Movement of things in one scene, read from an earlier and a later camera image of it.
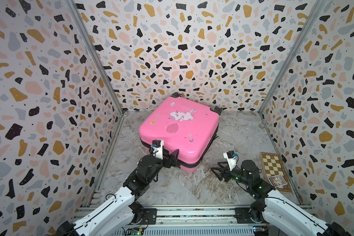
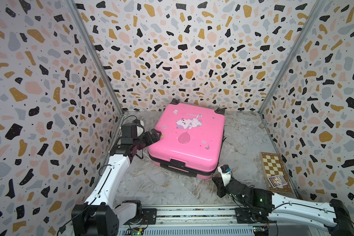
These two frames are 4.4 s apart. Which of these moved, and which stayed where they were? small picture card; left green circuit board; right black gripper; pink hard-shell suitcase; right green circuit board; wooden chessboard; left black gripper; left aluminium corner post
Moved: right black gripper; pink hard-shell suitcase; left black gripper
Stayed: left green circuit board; right green circuit board; wooden chessboard; left aluminium corner post; small picture card
